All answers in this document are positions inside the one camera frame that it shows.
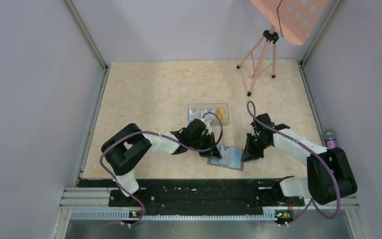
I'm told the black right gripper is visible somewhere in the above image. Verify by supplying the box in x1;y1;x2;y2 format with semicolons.
241;132;271;162

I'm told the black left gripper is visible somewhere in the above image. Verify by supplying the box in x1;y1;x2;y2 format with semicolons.
190;132;222;159

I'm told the grey card holder wallet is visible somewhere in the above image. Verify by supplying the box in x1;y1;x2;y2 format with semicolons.
207;144;244;171

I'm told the clear plastic card box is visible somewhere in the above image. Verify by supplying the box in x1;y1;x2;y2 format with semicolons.
187;103;230;126

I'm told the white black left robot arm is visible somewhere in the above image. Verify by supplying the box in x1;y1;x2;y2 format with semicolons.
101;118;222;206

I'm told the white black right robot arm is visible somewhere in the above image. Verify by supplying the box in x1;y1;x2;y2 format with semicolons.
241;113;358;205

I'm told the yellow card stack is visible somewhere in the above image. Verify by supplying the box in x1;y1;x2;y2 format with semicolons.
215;108;229;124

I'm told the purple glitter bottle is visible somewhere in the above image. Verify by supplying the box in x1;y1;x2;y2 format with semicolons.
323;129;338;149

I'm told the pink tripod stand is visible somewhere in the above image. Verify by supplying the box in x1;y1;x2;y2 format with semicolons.
236;24;280;97

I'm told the pink perforated panel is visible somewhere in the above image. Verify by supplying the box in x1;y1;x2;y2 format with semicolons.
251;0;328;45

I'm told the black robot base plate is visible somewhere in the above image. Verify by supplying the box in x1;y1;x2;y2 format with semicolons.
78;179;305;216

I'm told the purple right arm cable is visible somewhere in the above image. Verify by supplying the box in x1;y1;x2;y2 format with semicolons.
246;100;342;225

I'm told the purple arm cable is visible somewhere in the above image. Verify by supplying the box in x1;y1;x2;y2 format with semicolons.
246;100;342;225
99;112;224;227

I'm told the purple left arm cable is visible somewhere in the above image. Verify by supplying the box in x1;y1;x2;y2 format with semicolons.
99;112;224;227

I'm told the aluminium frame rail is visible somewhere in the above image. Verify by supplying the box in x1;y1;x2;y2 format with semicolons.
59;186;360;222

